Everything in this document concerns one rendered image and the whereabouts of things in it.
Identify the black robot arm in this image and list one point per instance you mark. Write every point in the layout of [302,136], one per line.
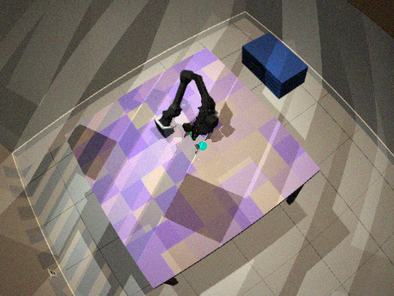
[206,100]

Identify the cyan circle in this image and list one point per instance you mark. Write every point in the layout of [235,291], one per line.
[202,145]

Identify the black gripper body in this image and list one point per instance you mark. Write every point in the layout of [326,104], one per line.
[188,128]

